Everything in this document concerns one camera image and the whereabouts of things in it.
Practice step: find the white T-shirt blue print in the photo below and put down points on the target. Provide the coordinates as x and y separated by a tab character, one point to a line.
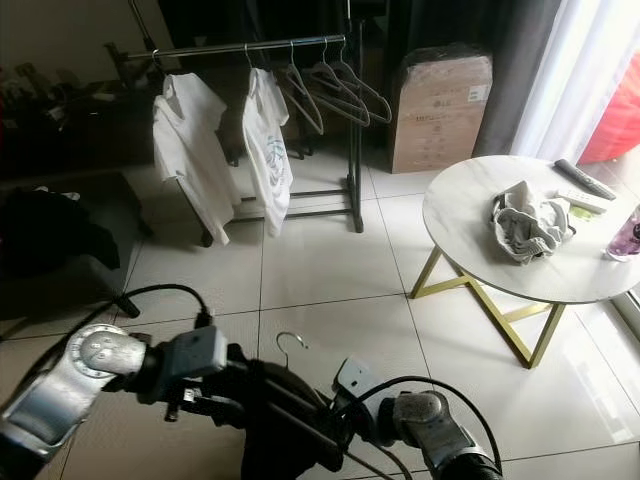
265	150

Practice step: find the plastic wrapped cardboard box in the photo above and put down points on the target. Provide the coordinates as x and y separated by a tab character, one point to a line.
440	115

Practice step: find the crumpled grey garment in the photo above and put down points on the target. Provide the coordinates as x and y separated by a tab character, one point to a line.
530	228

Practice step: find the red cushion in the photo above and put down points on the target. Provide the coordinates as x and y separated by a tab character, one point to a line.
615	130

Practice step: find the black remote control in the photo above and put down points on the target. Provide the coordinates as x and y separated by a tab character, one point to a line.
585	179

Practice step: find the black clothes rack chrome bar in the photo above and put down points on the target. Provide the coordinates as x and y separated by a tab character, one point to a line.
356	150

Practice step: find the dark grey curtain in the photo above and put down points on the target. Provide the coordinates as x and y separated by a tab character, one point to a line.
520	60

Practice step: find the black knit garment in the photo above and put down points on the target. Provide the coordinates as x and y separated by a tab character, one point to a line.
280	430

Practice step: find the plain white T-shirt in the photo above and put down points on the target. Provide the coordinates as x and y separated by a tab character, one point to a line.
190	150

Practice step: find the purple plastic bottle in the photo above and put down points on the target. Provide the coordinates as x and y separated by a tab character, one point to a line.
625	240

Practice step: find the robot left arm silver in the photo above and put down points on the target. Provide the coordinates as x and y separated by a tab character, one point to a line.
80	390

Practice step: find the white sheer curtain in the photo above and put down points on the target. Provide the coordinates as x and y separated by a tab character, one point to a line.
595	50

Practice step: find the white remote control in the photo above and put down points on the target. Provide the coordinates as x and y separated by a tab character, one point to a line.
585	203

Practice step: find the round white table gold legs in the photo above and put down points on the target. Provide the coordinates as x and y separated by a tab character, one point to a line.
470	215

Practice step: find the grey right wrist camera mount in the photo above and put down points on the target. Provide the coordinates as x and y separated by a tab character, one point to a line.
360	380

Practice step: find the dark grey ottoman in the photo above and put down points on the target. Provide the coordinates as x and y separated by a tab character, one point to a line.
50	290

